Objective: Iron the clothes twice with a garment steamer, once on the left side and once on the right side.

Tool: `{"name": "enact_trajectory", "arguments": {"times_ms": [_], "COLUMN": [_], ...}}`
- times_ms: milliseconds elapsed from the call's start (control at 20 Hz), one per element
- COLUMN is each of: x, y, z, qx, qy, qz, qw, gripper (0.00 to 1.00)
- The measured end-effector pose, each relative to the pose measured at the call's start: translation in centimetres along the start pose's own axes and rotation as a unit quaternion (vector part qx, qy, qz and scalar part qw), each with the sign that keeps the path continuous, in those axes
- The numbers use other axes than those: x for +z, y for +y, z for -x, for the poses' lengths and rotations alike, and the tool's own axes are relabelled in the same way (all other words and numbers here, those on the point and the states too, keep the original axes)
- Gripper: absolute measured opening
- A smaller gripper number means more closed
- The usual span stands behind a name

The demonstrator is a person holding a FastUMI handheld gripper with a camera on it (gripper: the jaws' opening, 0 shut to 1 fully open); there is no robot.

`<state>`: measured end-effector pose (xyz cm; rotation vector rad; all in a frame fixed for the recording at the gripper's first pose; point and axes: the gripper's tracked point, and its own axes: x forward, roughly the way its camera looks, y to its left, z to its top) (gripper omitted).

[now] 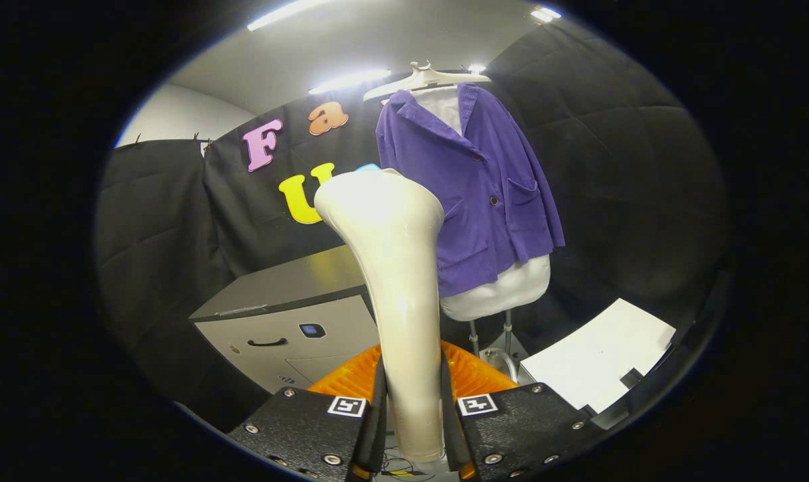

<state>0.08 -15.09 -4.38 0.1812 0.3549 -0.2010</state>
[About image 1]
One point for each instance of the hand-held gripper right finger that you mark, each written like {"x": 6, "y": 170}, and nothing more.
{"x": 524, "y": 425}

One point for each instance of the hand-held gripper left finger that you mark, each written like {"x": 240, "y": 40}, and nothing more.
{"x": 297, "y": 428}

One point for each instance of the garment steamer base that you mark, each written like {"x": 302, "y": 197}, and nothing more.
{"x": 498, "y": 351}

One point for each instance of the white garment steamer head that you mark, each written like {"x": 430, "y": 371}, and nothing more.
{"x": 397, "y": 281}

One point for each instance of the purple jacket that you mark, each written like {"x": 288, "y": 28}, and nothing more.
{"x": 484, "y": 201}

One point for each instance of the metal steamer pole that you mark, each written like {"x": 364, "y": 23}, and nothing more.
{"x": 508, "y": 323}

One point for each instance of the white clothes hanger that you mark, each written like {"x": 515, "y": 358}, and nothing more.
{"x": 421, "y": 79}

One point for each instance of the white flat board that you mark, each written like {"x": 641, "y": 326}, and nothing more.
{"x": 591, "y": 361}

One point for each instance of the grey cabinet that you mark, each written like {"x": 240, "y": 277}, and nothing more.
{"x": 290, "y": 301}

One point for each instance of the white padded ironing form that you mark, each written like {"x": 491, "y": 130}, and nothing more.
{"x": 504, "y": 291}

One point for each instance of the black backdrop cloth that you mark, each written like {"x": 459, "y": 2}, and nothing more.
{"x": 632, "y": 187}

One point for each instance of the long ceiling light strip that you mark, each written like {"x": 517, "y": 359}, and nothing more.
{"x": 350, "y": 81}

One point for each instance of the small ceiling light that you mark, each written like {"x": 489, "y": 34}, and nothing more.
{"x": 476, "y": 68}

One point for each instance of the square ceiling light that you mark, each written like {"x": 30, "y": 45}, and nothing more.
{"x": 545, "y": 14}

